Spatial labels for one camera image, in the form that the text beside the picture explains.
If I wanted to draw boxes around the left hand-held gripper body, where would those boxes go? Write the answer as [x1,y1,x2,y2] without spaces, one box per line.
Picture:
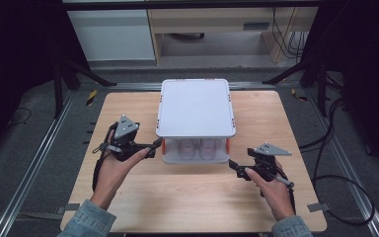
[107,114,150,162]

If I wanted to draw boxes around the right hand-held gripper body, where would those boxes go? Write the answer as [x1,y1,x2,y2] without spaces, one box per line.
[243,142,292,183]

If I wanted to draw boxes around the white storage box orange hinges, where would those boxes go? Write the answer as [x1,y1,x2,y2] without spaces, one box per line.
[155,78,237,166]

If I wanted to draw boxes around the person's right hand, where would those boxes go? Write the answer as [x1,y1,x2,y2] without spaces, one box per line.
[245,159,296,222]

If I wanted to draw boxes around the person's left hand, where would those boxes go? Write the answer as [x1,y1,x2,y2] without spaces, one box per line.
[90,129,151,210]

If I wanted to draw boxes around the yellow black tape strip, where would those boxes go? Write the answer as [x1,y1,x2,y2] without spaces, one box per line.
[290,88,309,103]
[85,89,99,107]

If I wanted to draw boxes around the black metal stand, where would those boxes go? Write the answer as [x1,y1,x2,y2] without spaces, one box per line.
[50,48,117,119]
[262,55,331,119]

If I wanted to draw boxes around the white cabinet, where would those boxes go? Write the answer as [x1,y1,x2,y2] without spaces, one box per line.
[67,9,156,62]

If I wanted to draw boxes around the wooden desk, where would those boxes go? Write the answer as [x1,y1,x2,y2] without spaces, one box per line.
[147,7,320,65]

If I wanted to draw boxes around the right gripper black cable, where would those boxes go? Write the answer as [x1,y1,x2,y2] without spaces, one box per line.
[275,167,298,215]

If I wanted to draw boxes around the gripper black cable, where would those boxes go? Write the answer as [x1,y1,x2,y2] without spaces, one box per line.
[275,167,298,215]
[92,121,119,194]

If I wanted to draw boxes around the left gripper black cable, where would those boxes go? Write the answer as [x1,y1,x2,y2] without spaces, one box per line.
[92,121,119,194]

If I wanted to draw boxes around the thick black floor cable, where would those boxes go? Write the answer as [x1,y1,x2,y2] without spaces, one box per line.
[298,97,376,227]

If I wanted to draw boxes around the grey table bracket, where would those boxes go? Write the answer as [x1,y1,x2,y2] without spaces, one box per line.
[306,202,332,213]
[55,202,81,215]

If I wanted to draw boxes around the aluminium floor rail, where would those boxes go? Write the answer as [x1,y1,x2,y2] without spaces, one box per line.
[0,90,77,237]
[304,88,379,237]

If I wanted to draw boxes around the thin black floor cable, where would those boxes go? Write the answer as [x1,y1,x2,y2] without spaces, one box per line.
[8,107,34,127]

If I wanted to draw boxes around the hanging black cables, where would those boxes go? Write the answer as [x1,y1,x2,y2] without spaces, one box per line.
[270,7,310,63]

